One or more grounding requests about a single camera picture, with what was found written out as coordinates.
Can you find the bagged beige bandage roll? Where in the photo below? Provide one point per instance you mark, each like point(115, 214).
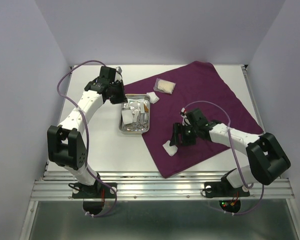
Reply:
point(164, 86)

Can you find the purple surgical cloth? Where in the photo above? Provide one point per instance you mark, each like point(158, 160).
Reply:
point(198, 85)

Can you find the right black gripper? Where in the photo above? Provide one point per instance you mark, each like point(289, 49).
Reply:
point(178, 128)

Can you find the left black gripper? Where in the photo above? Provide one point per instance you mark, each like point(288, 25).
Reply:
point(122, 99)

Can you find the scalpel blade orange packet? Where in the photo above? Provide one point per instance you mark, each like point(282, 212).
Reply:
point(146, 109)

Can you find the aluminium front rail frame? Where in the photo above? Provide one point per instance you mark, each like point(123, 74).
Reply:
point(131, 186)

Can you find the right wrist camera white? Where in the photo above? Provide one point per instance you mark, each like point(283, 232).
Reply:
point(185, 121)

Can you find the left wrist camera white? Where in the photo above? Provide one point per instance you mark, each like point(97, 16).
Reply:
point(119, 69)

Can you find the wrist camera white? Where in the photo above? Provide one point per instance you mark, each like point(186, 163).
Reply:
point(185, 121)
point(119, 69)

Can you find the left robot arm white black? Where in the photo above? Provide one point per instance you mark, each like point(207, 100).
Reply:
point(66, 146)

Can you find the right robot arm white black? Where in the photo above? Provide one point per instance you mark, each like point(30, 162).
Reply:
point(266, 158)

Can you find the stainless steel tray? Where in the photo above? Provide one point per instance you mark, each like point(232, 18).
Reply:
point(143, 122)

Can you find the white gauze pad top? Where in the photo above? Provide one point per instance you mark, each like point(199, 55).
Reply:
point(153, 97)

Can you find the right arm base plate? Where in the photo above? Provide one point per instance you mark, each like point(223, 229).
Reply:
point(220, 189)

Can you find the white gauze pad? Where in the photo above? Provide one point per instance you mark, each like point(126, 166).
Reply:
point(127, 116)
point(171, 150)
point(153, 97)

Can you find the white gauze pad bottom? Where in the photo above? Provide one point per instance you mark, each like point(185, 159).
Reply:
point(171, 150)

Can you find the small white paper strip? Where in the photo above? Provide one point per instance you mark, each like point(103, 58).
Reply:
point(142, 107)

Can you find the small clear bagged packet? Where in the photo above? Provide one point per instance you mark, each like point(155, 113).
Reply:
point(135, 109)

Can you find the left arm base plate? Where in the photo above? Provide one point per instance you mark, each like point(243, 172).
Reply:
point(96, 191)

